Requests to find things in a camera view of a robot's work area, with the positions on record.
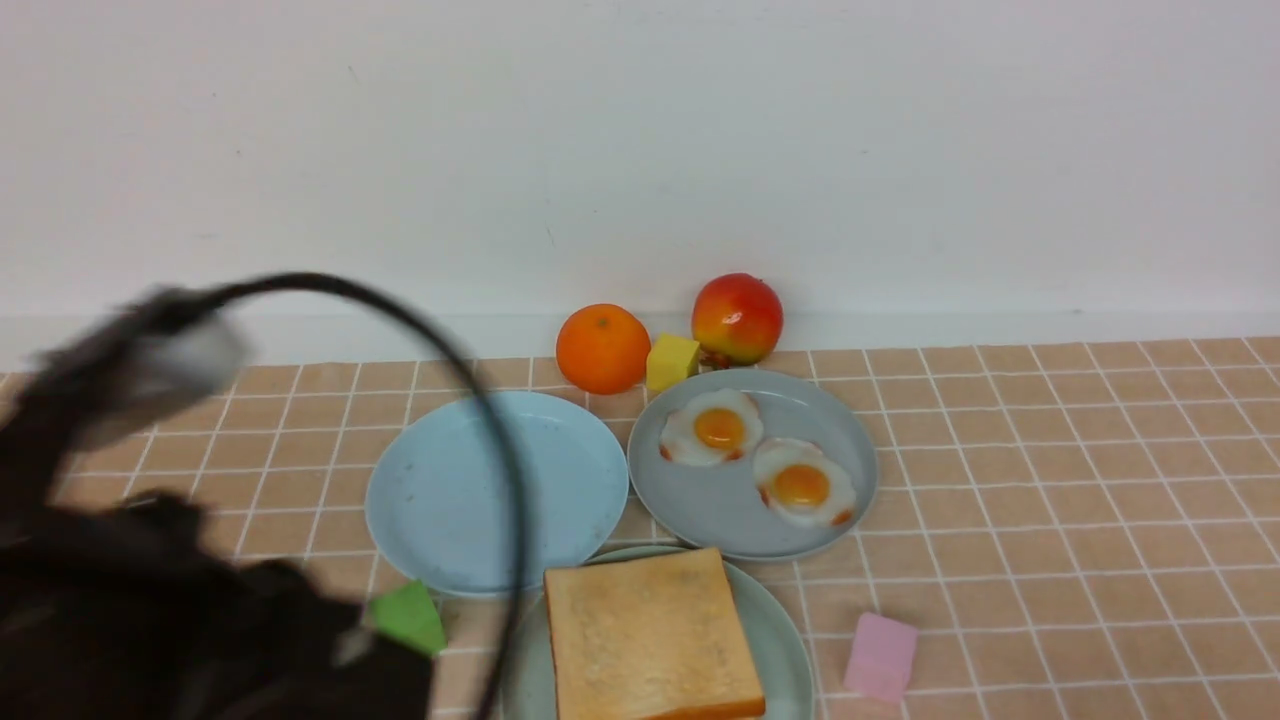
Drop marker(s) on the toast slice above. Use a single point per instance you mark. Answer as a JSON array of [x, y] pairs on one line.
[[653, 638]]

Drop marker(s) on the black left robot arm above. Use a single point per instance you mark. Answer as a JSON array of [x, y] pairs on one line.
[[122, 614]]

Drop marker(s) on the yellow foam cube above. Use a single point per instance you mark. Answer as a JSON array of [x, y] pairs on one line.
[[671, 360]]

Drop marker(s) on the orange fruit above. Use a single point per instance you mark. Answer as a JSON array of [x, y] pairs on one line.
[[602, 349]]

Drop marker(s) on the fried egg back left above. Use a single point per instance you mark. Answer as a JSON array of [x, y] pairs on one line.
[[714, 427]]

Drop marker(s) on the fried egg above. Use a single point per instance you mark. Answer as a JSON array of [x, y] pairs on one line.
[[714, 427], [802, 485]]

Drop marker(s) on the red yellow apple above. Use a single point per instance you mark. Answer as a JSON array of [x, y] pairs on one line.
[[737, 319]]

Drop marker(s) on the grey-blue plate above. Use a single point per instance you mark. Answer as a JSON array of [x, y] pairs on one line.
[[719, 506]]

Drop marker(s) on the fried egg right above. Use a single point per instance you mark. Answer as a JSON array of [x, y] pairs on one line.
[[802, 485]]

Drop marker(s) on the light blue plate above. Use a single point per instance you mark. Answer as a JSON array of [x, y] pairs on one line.
[[438, 505]]

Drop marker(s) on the green foam cube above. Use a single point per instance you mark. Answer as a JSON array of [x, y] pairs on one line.
[[408, 615]]

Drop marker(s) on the mint green plate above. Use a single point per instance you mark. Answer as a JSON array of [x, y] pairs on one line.
[[775, 644]]

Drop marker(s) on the pink foam cube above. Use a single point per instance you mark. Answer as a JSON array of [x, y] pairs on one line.
[[881, 659]]

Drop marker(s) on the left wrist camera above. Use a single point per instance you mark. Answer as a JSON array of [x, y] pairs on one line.
[[152, 359]]

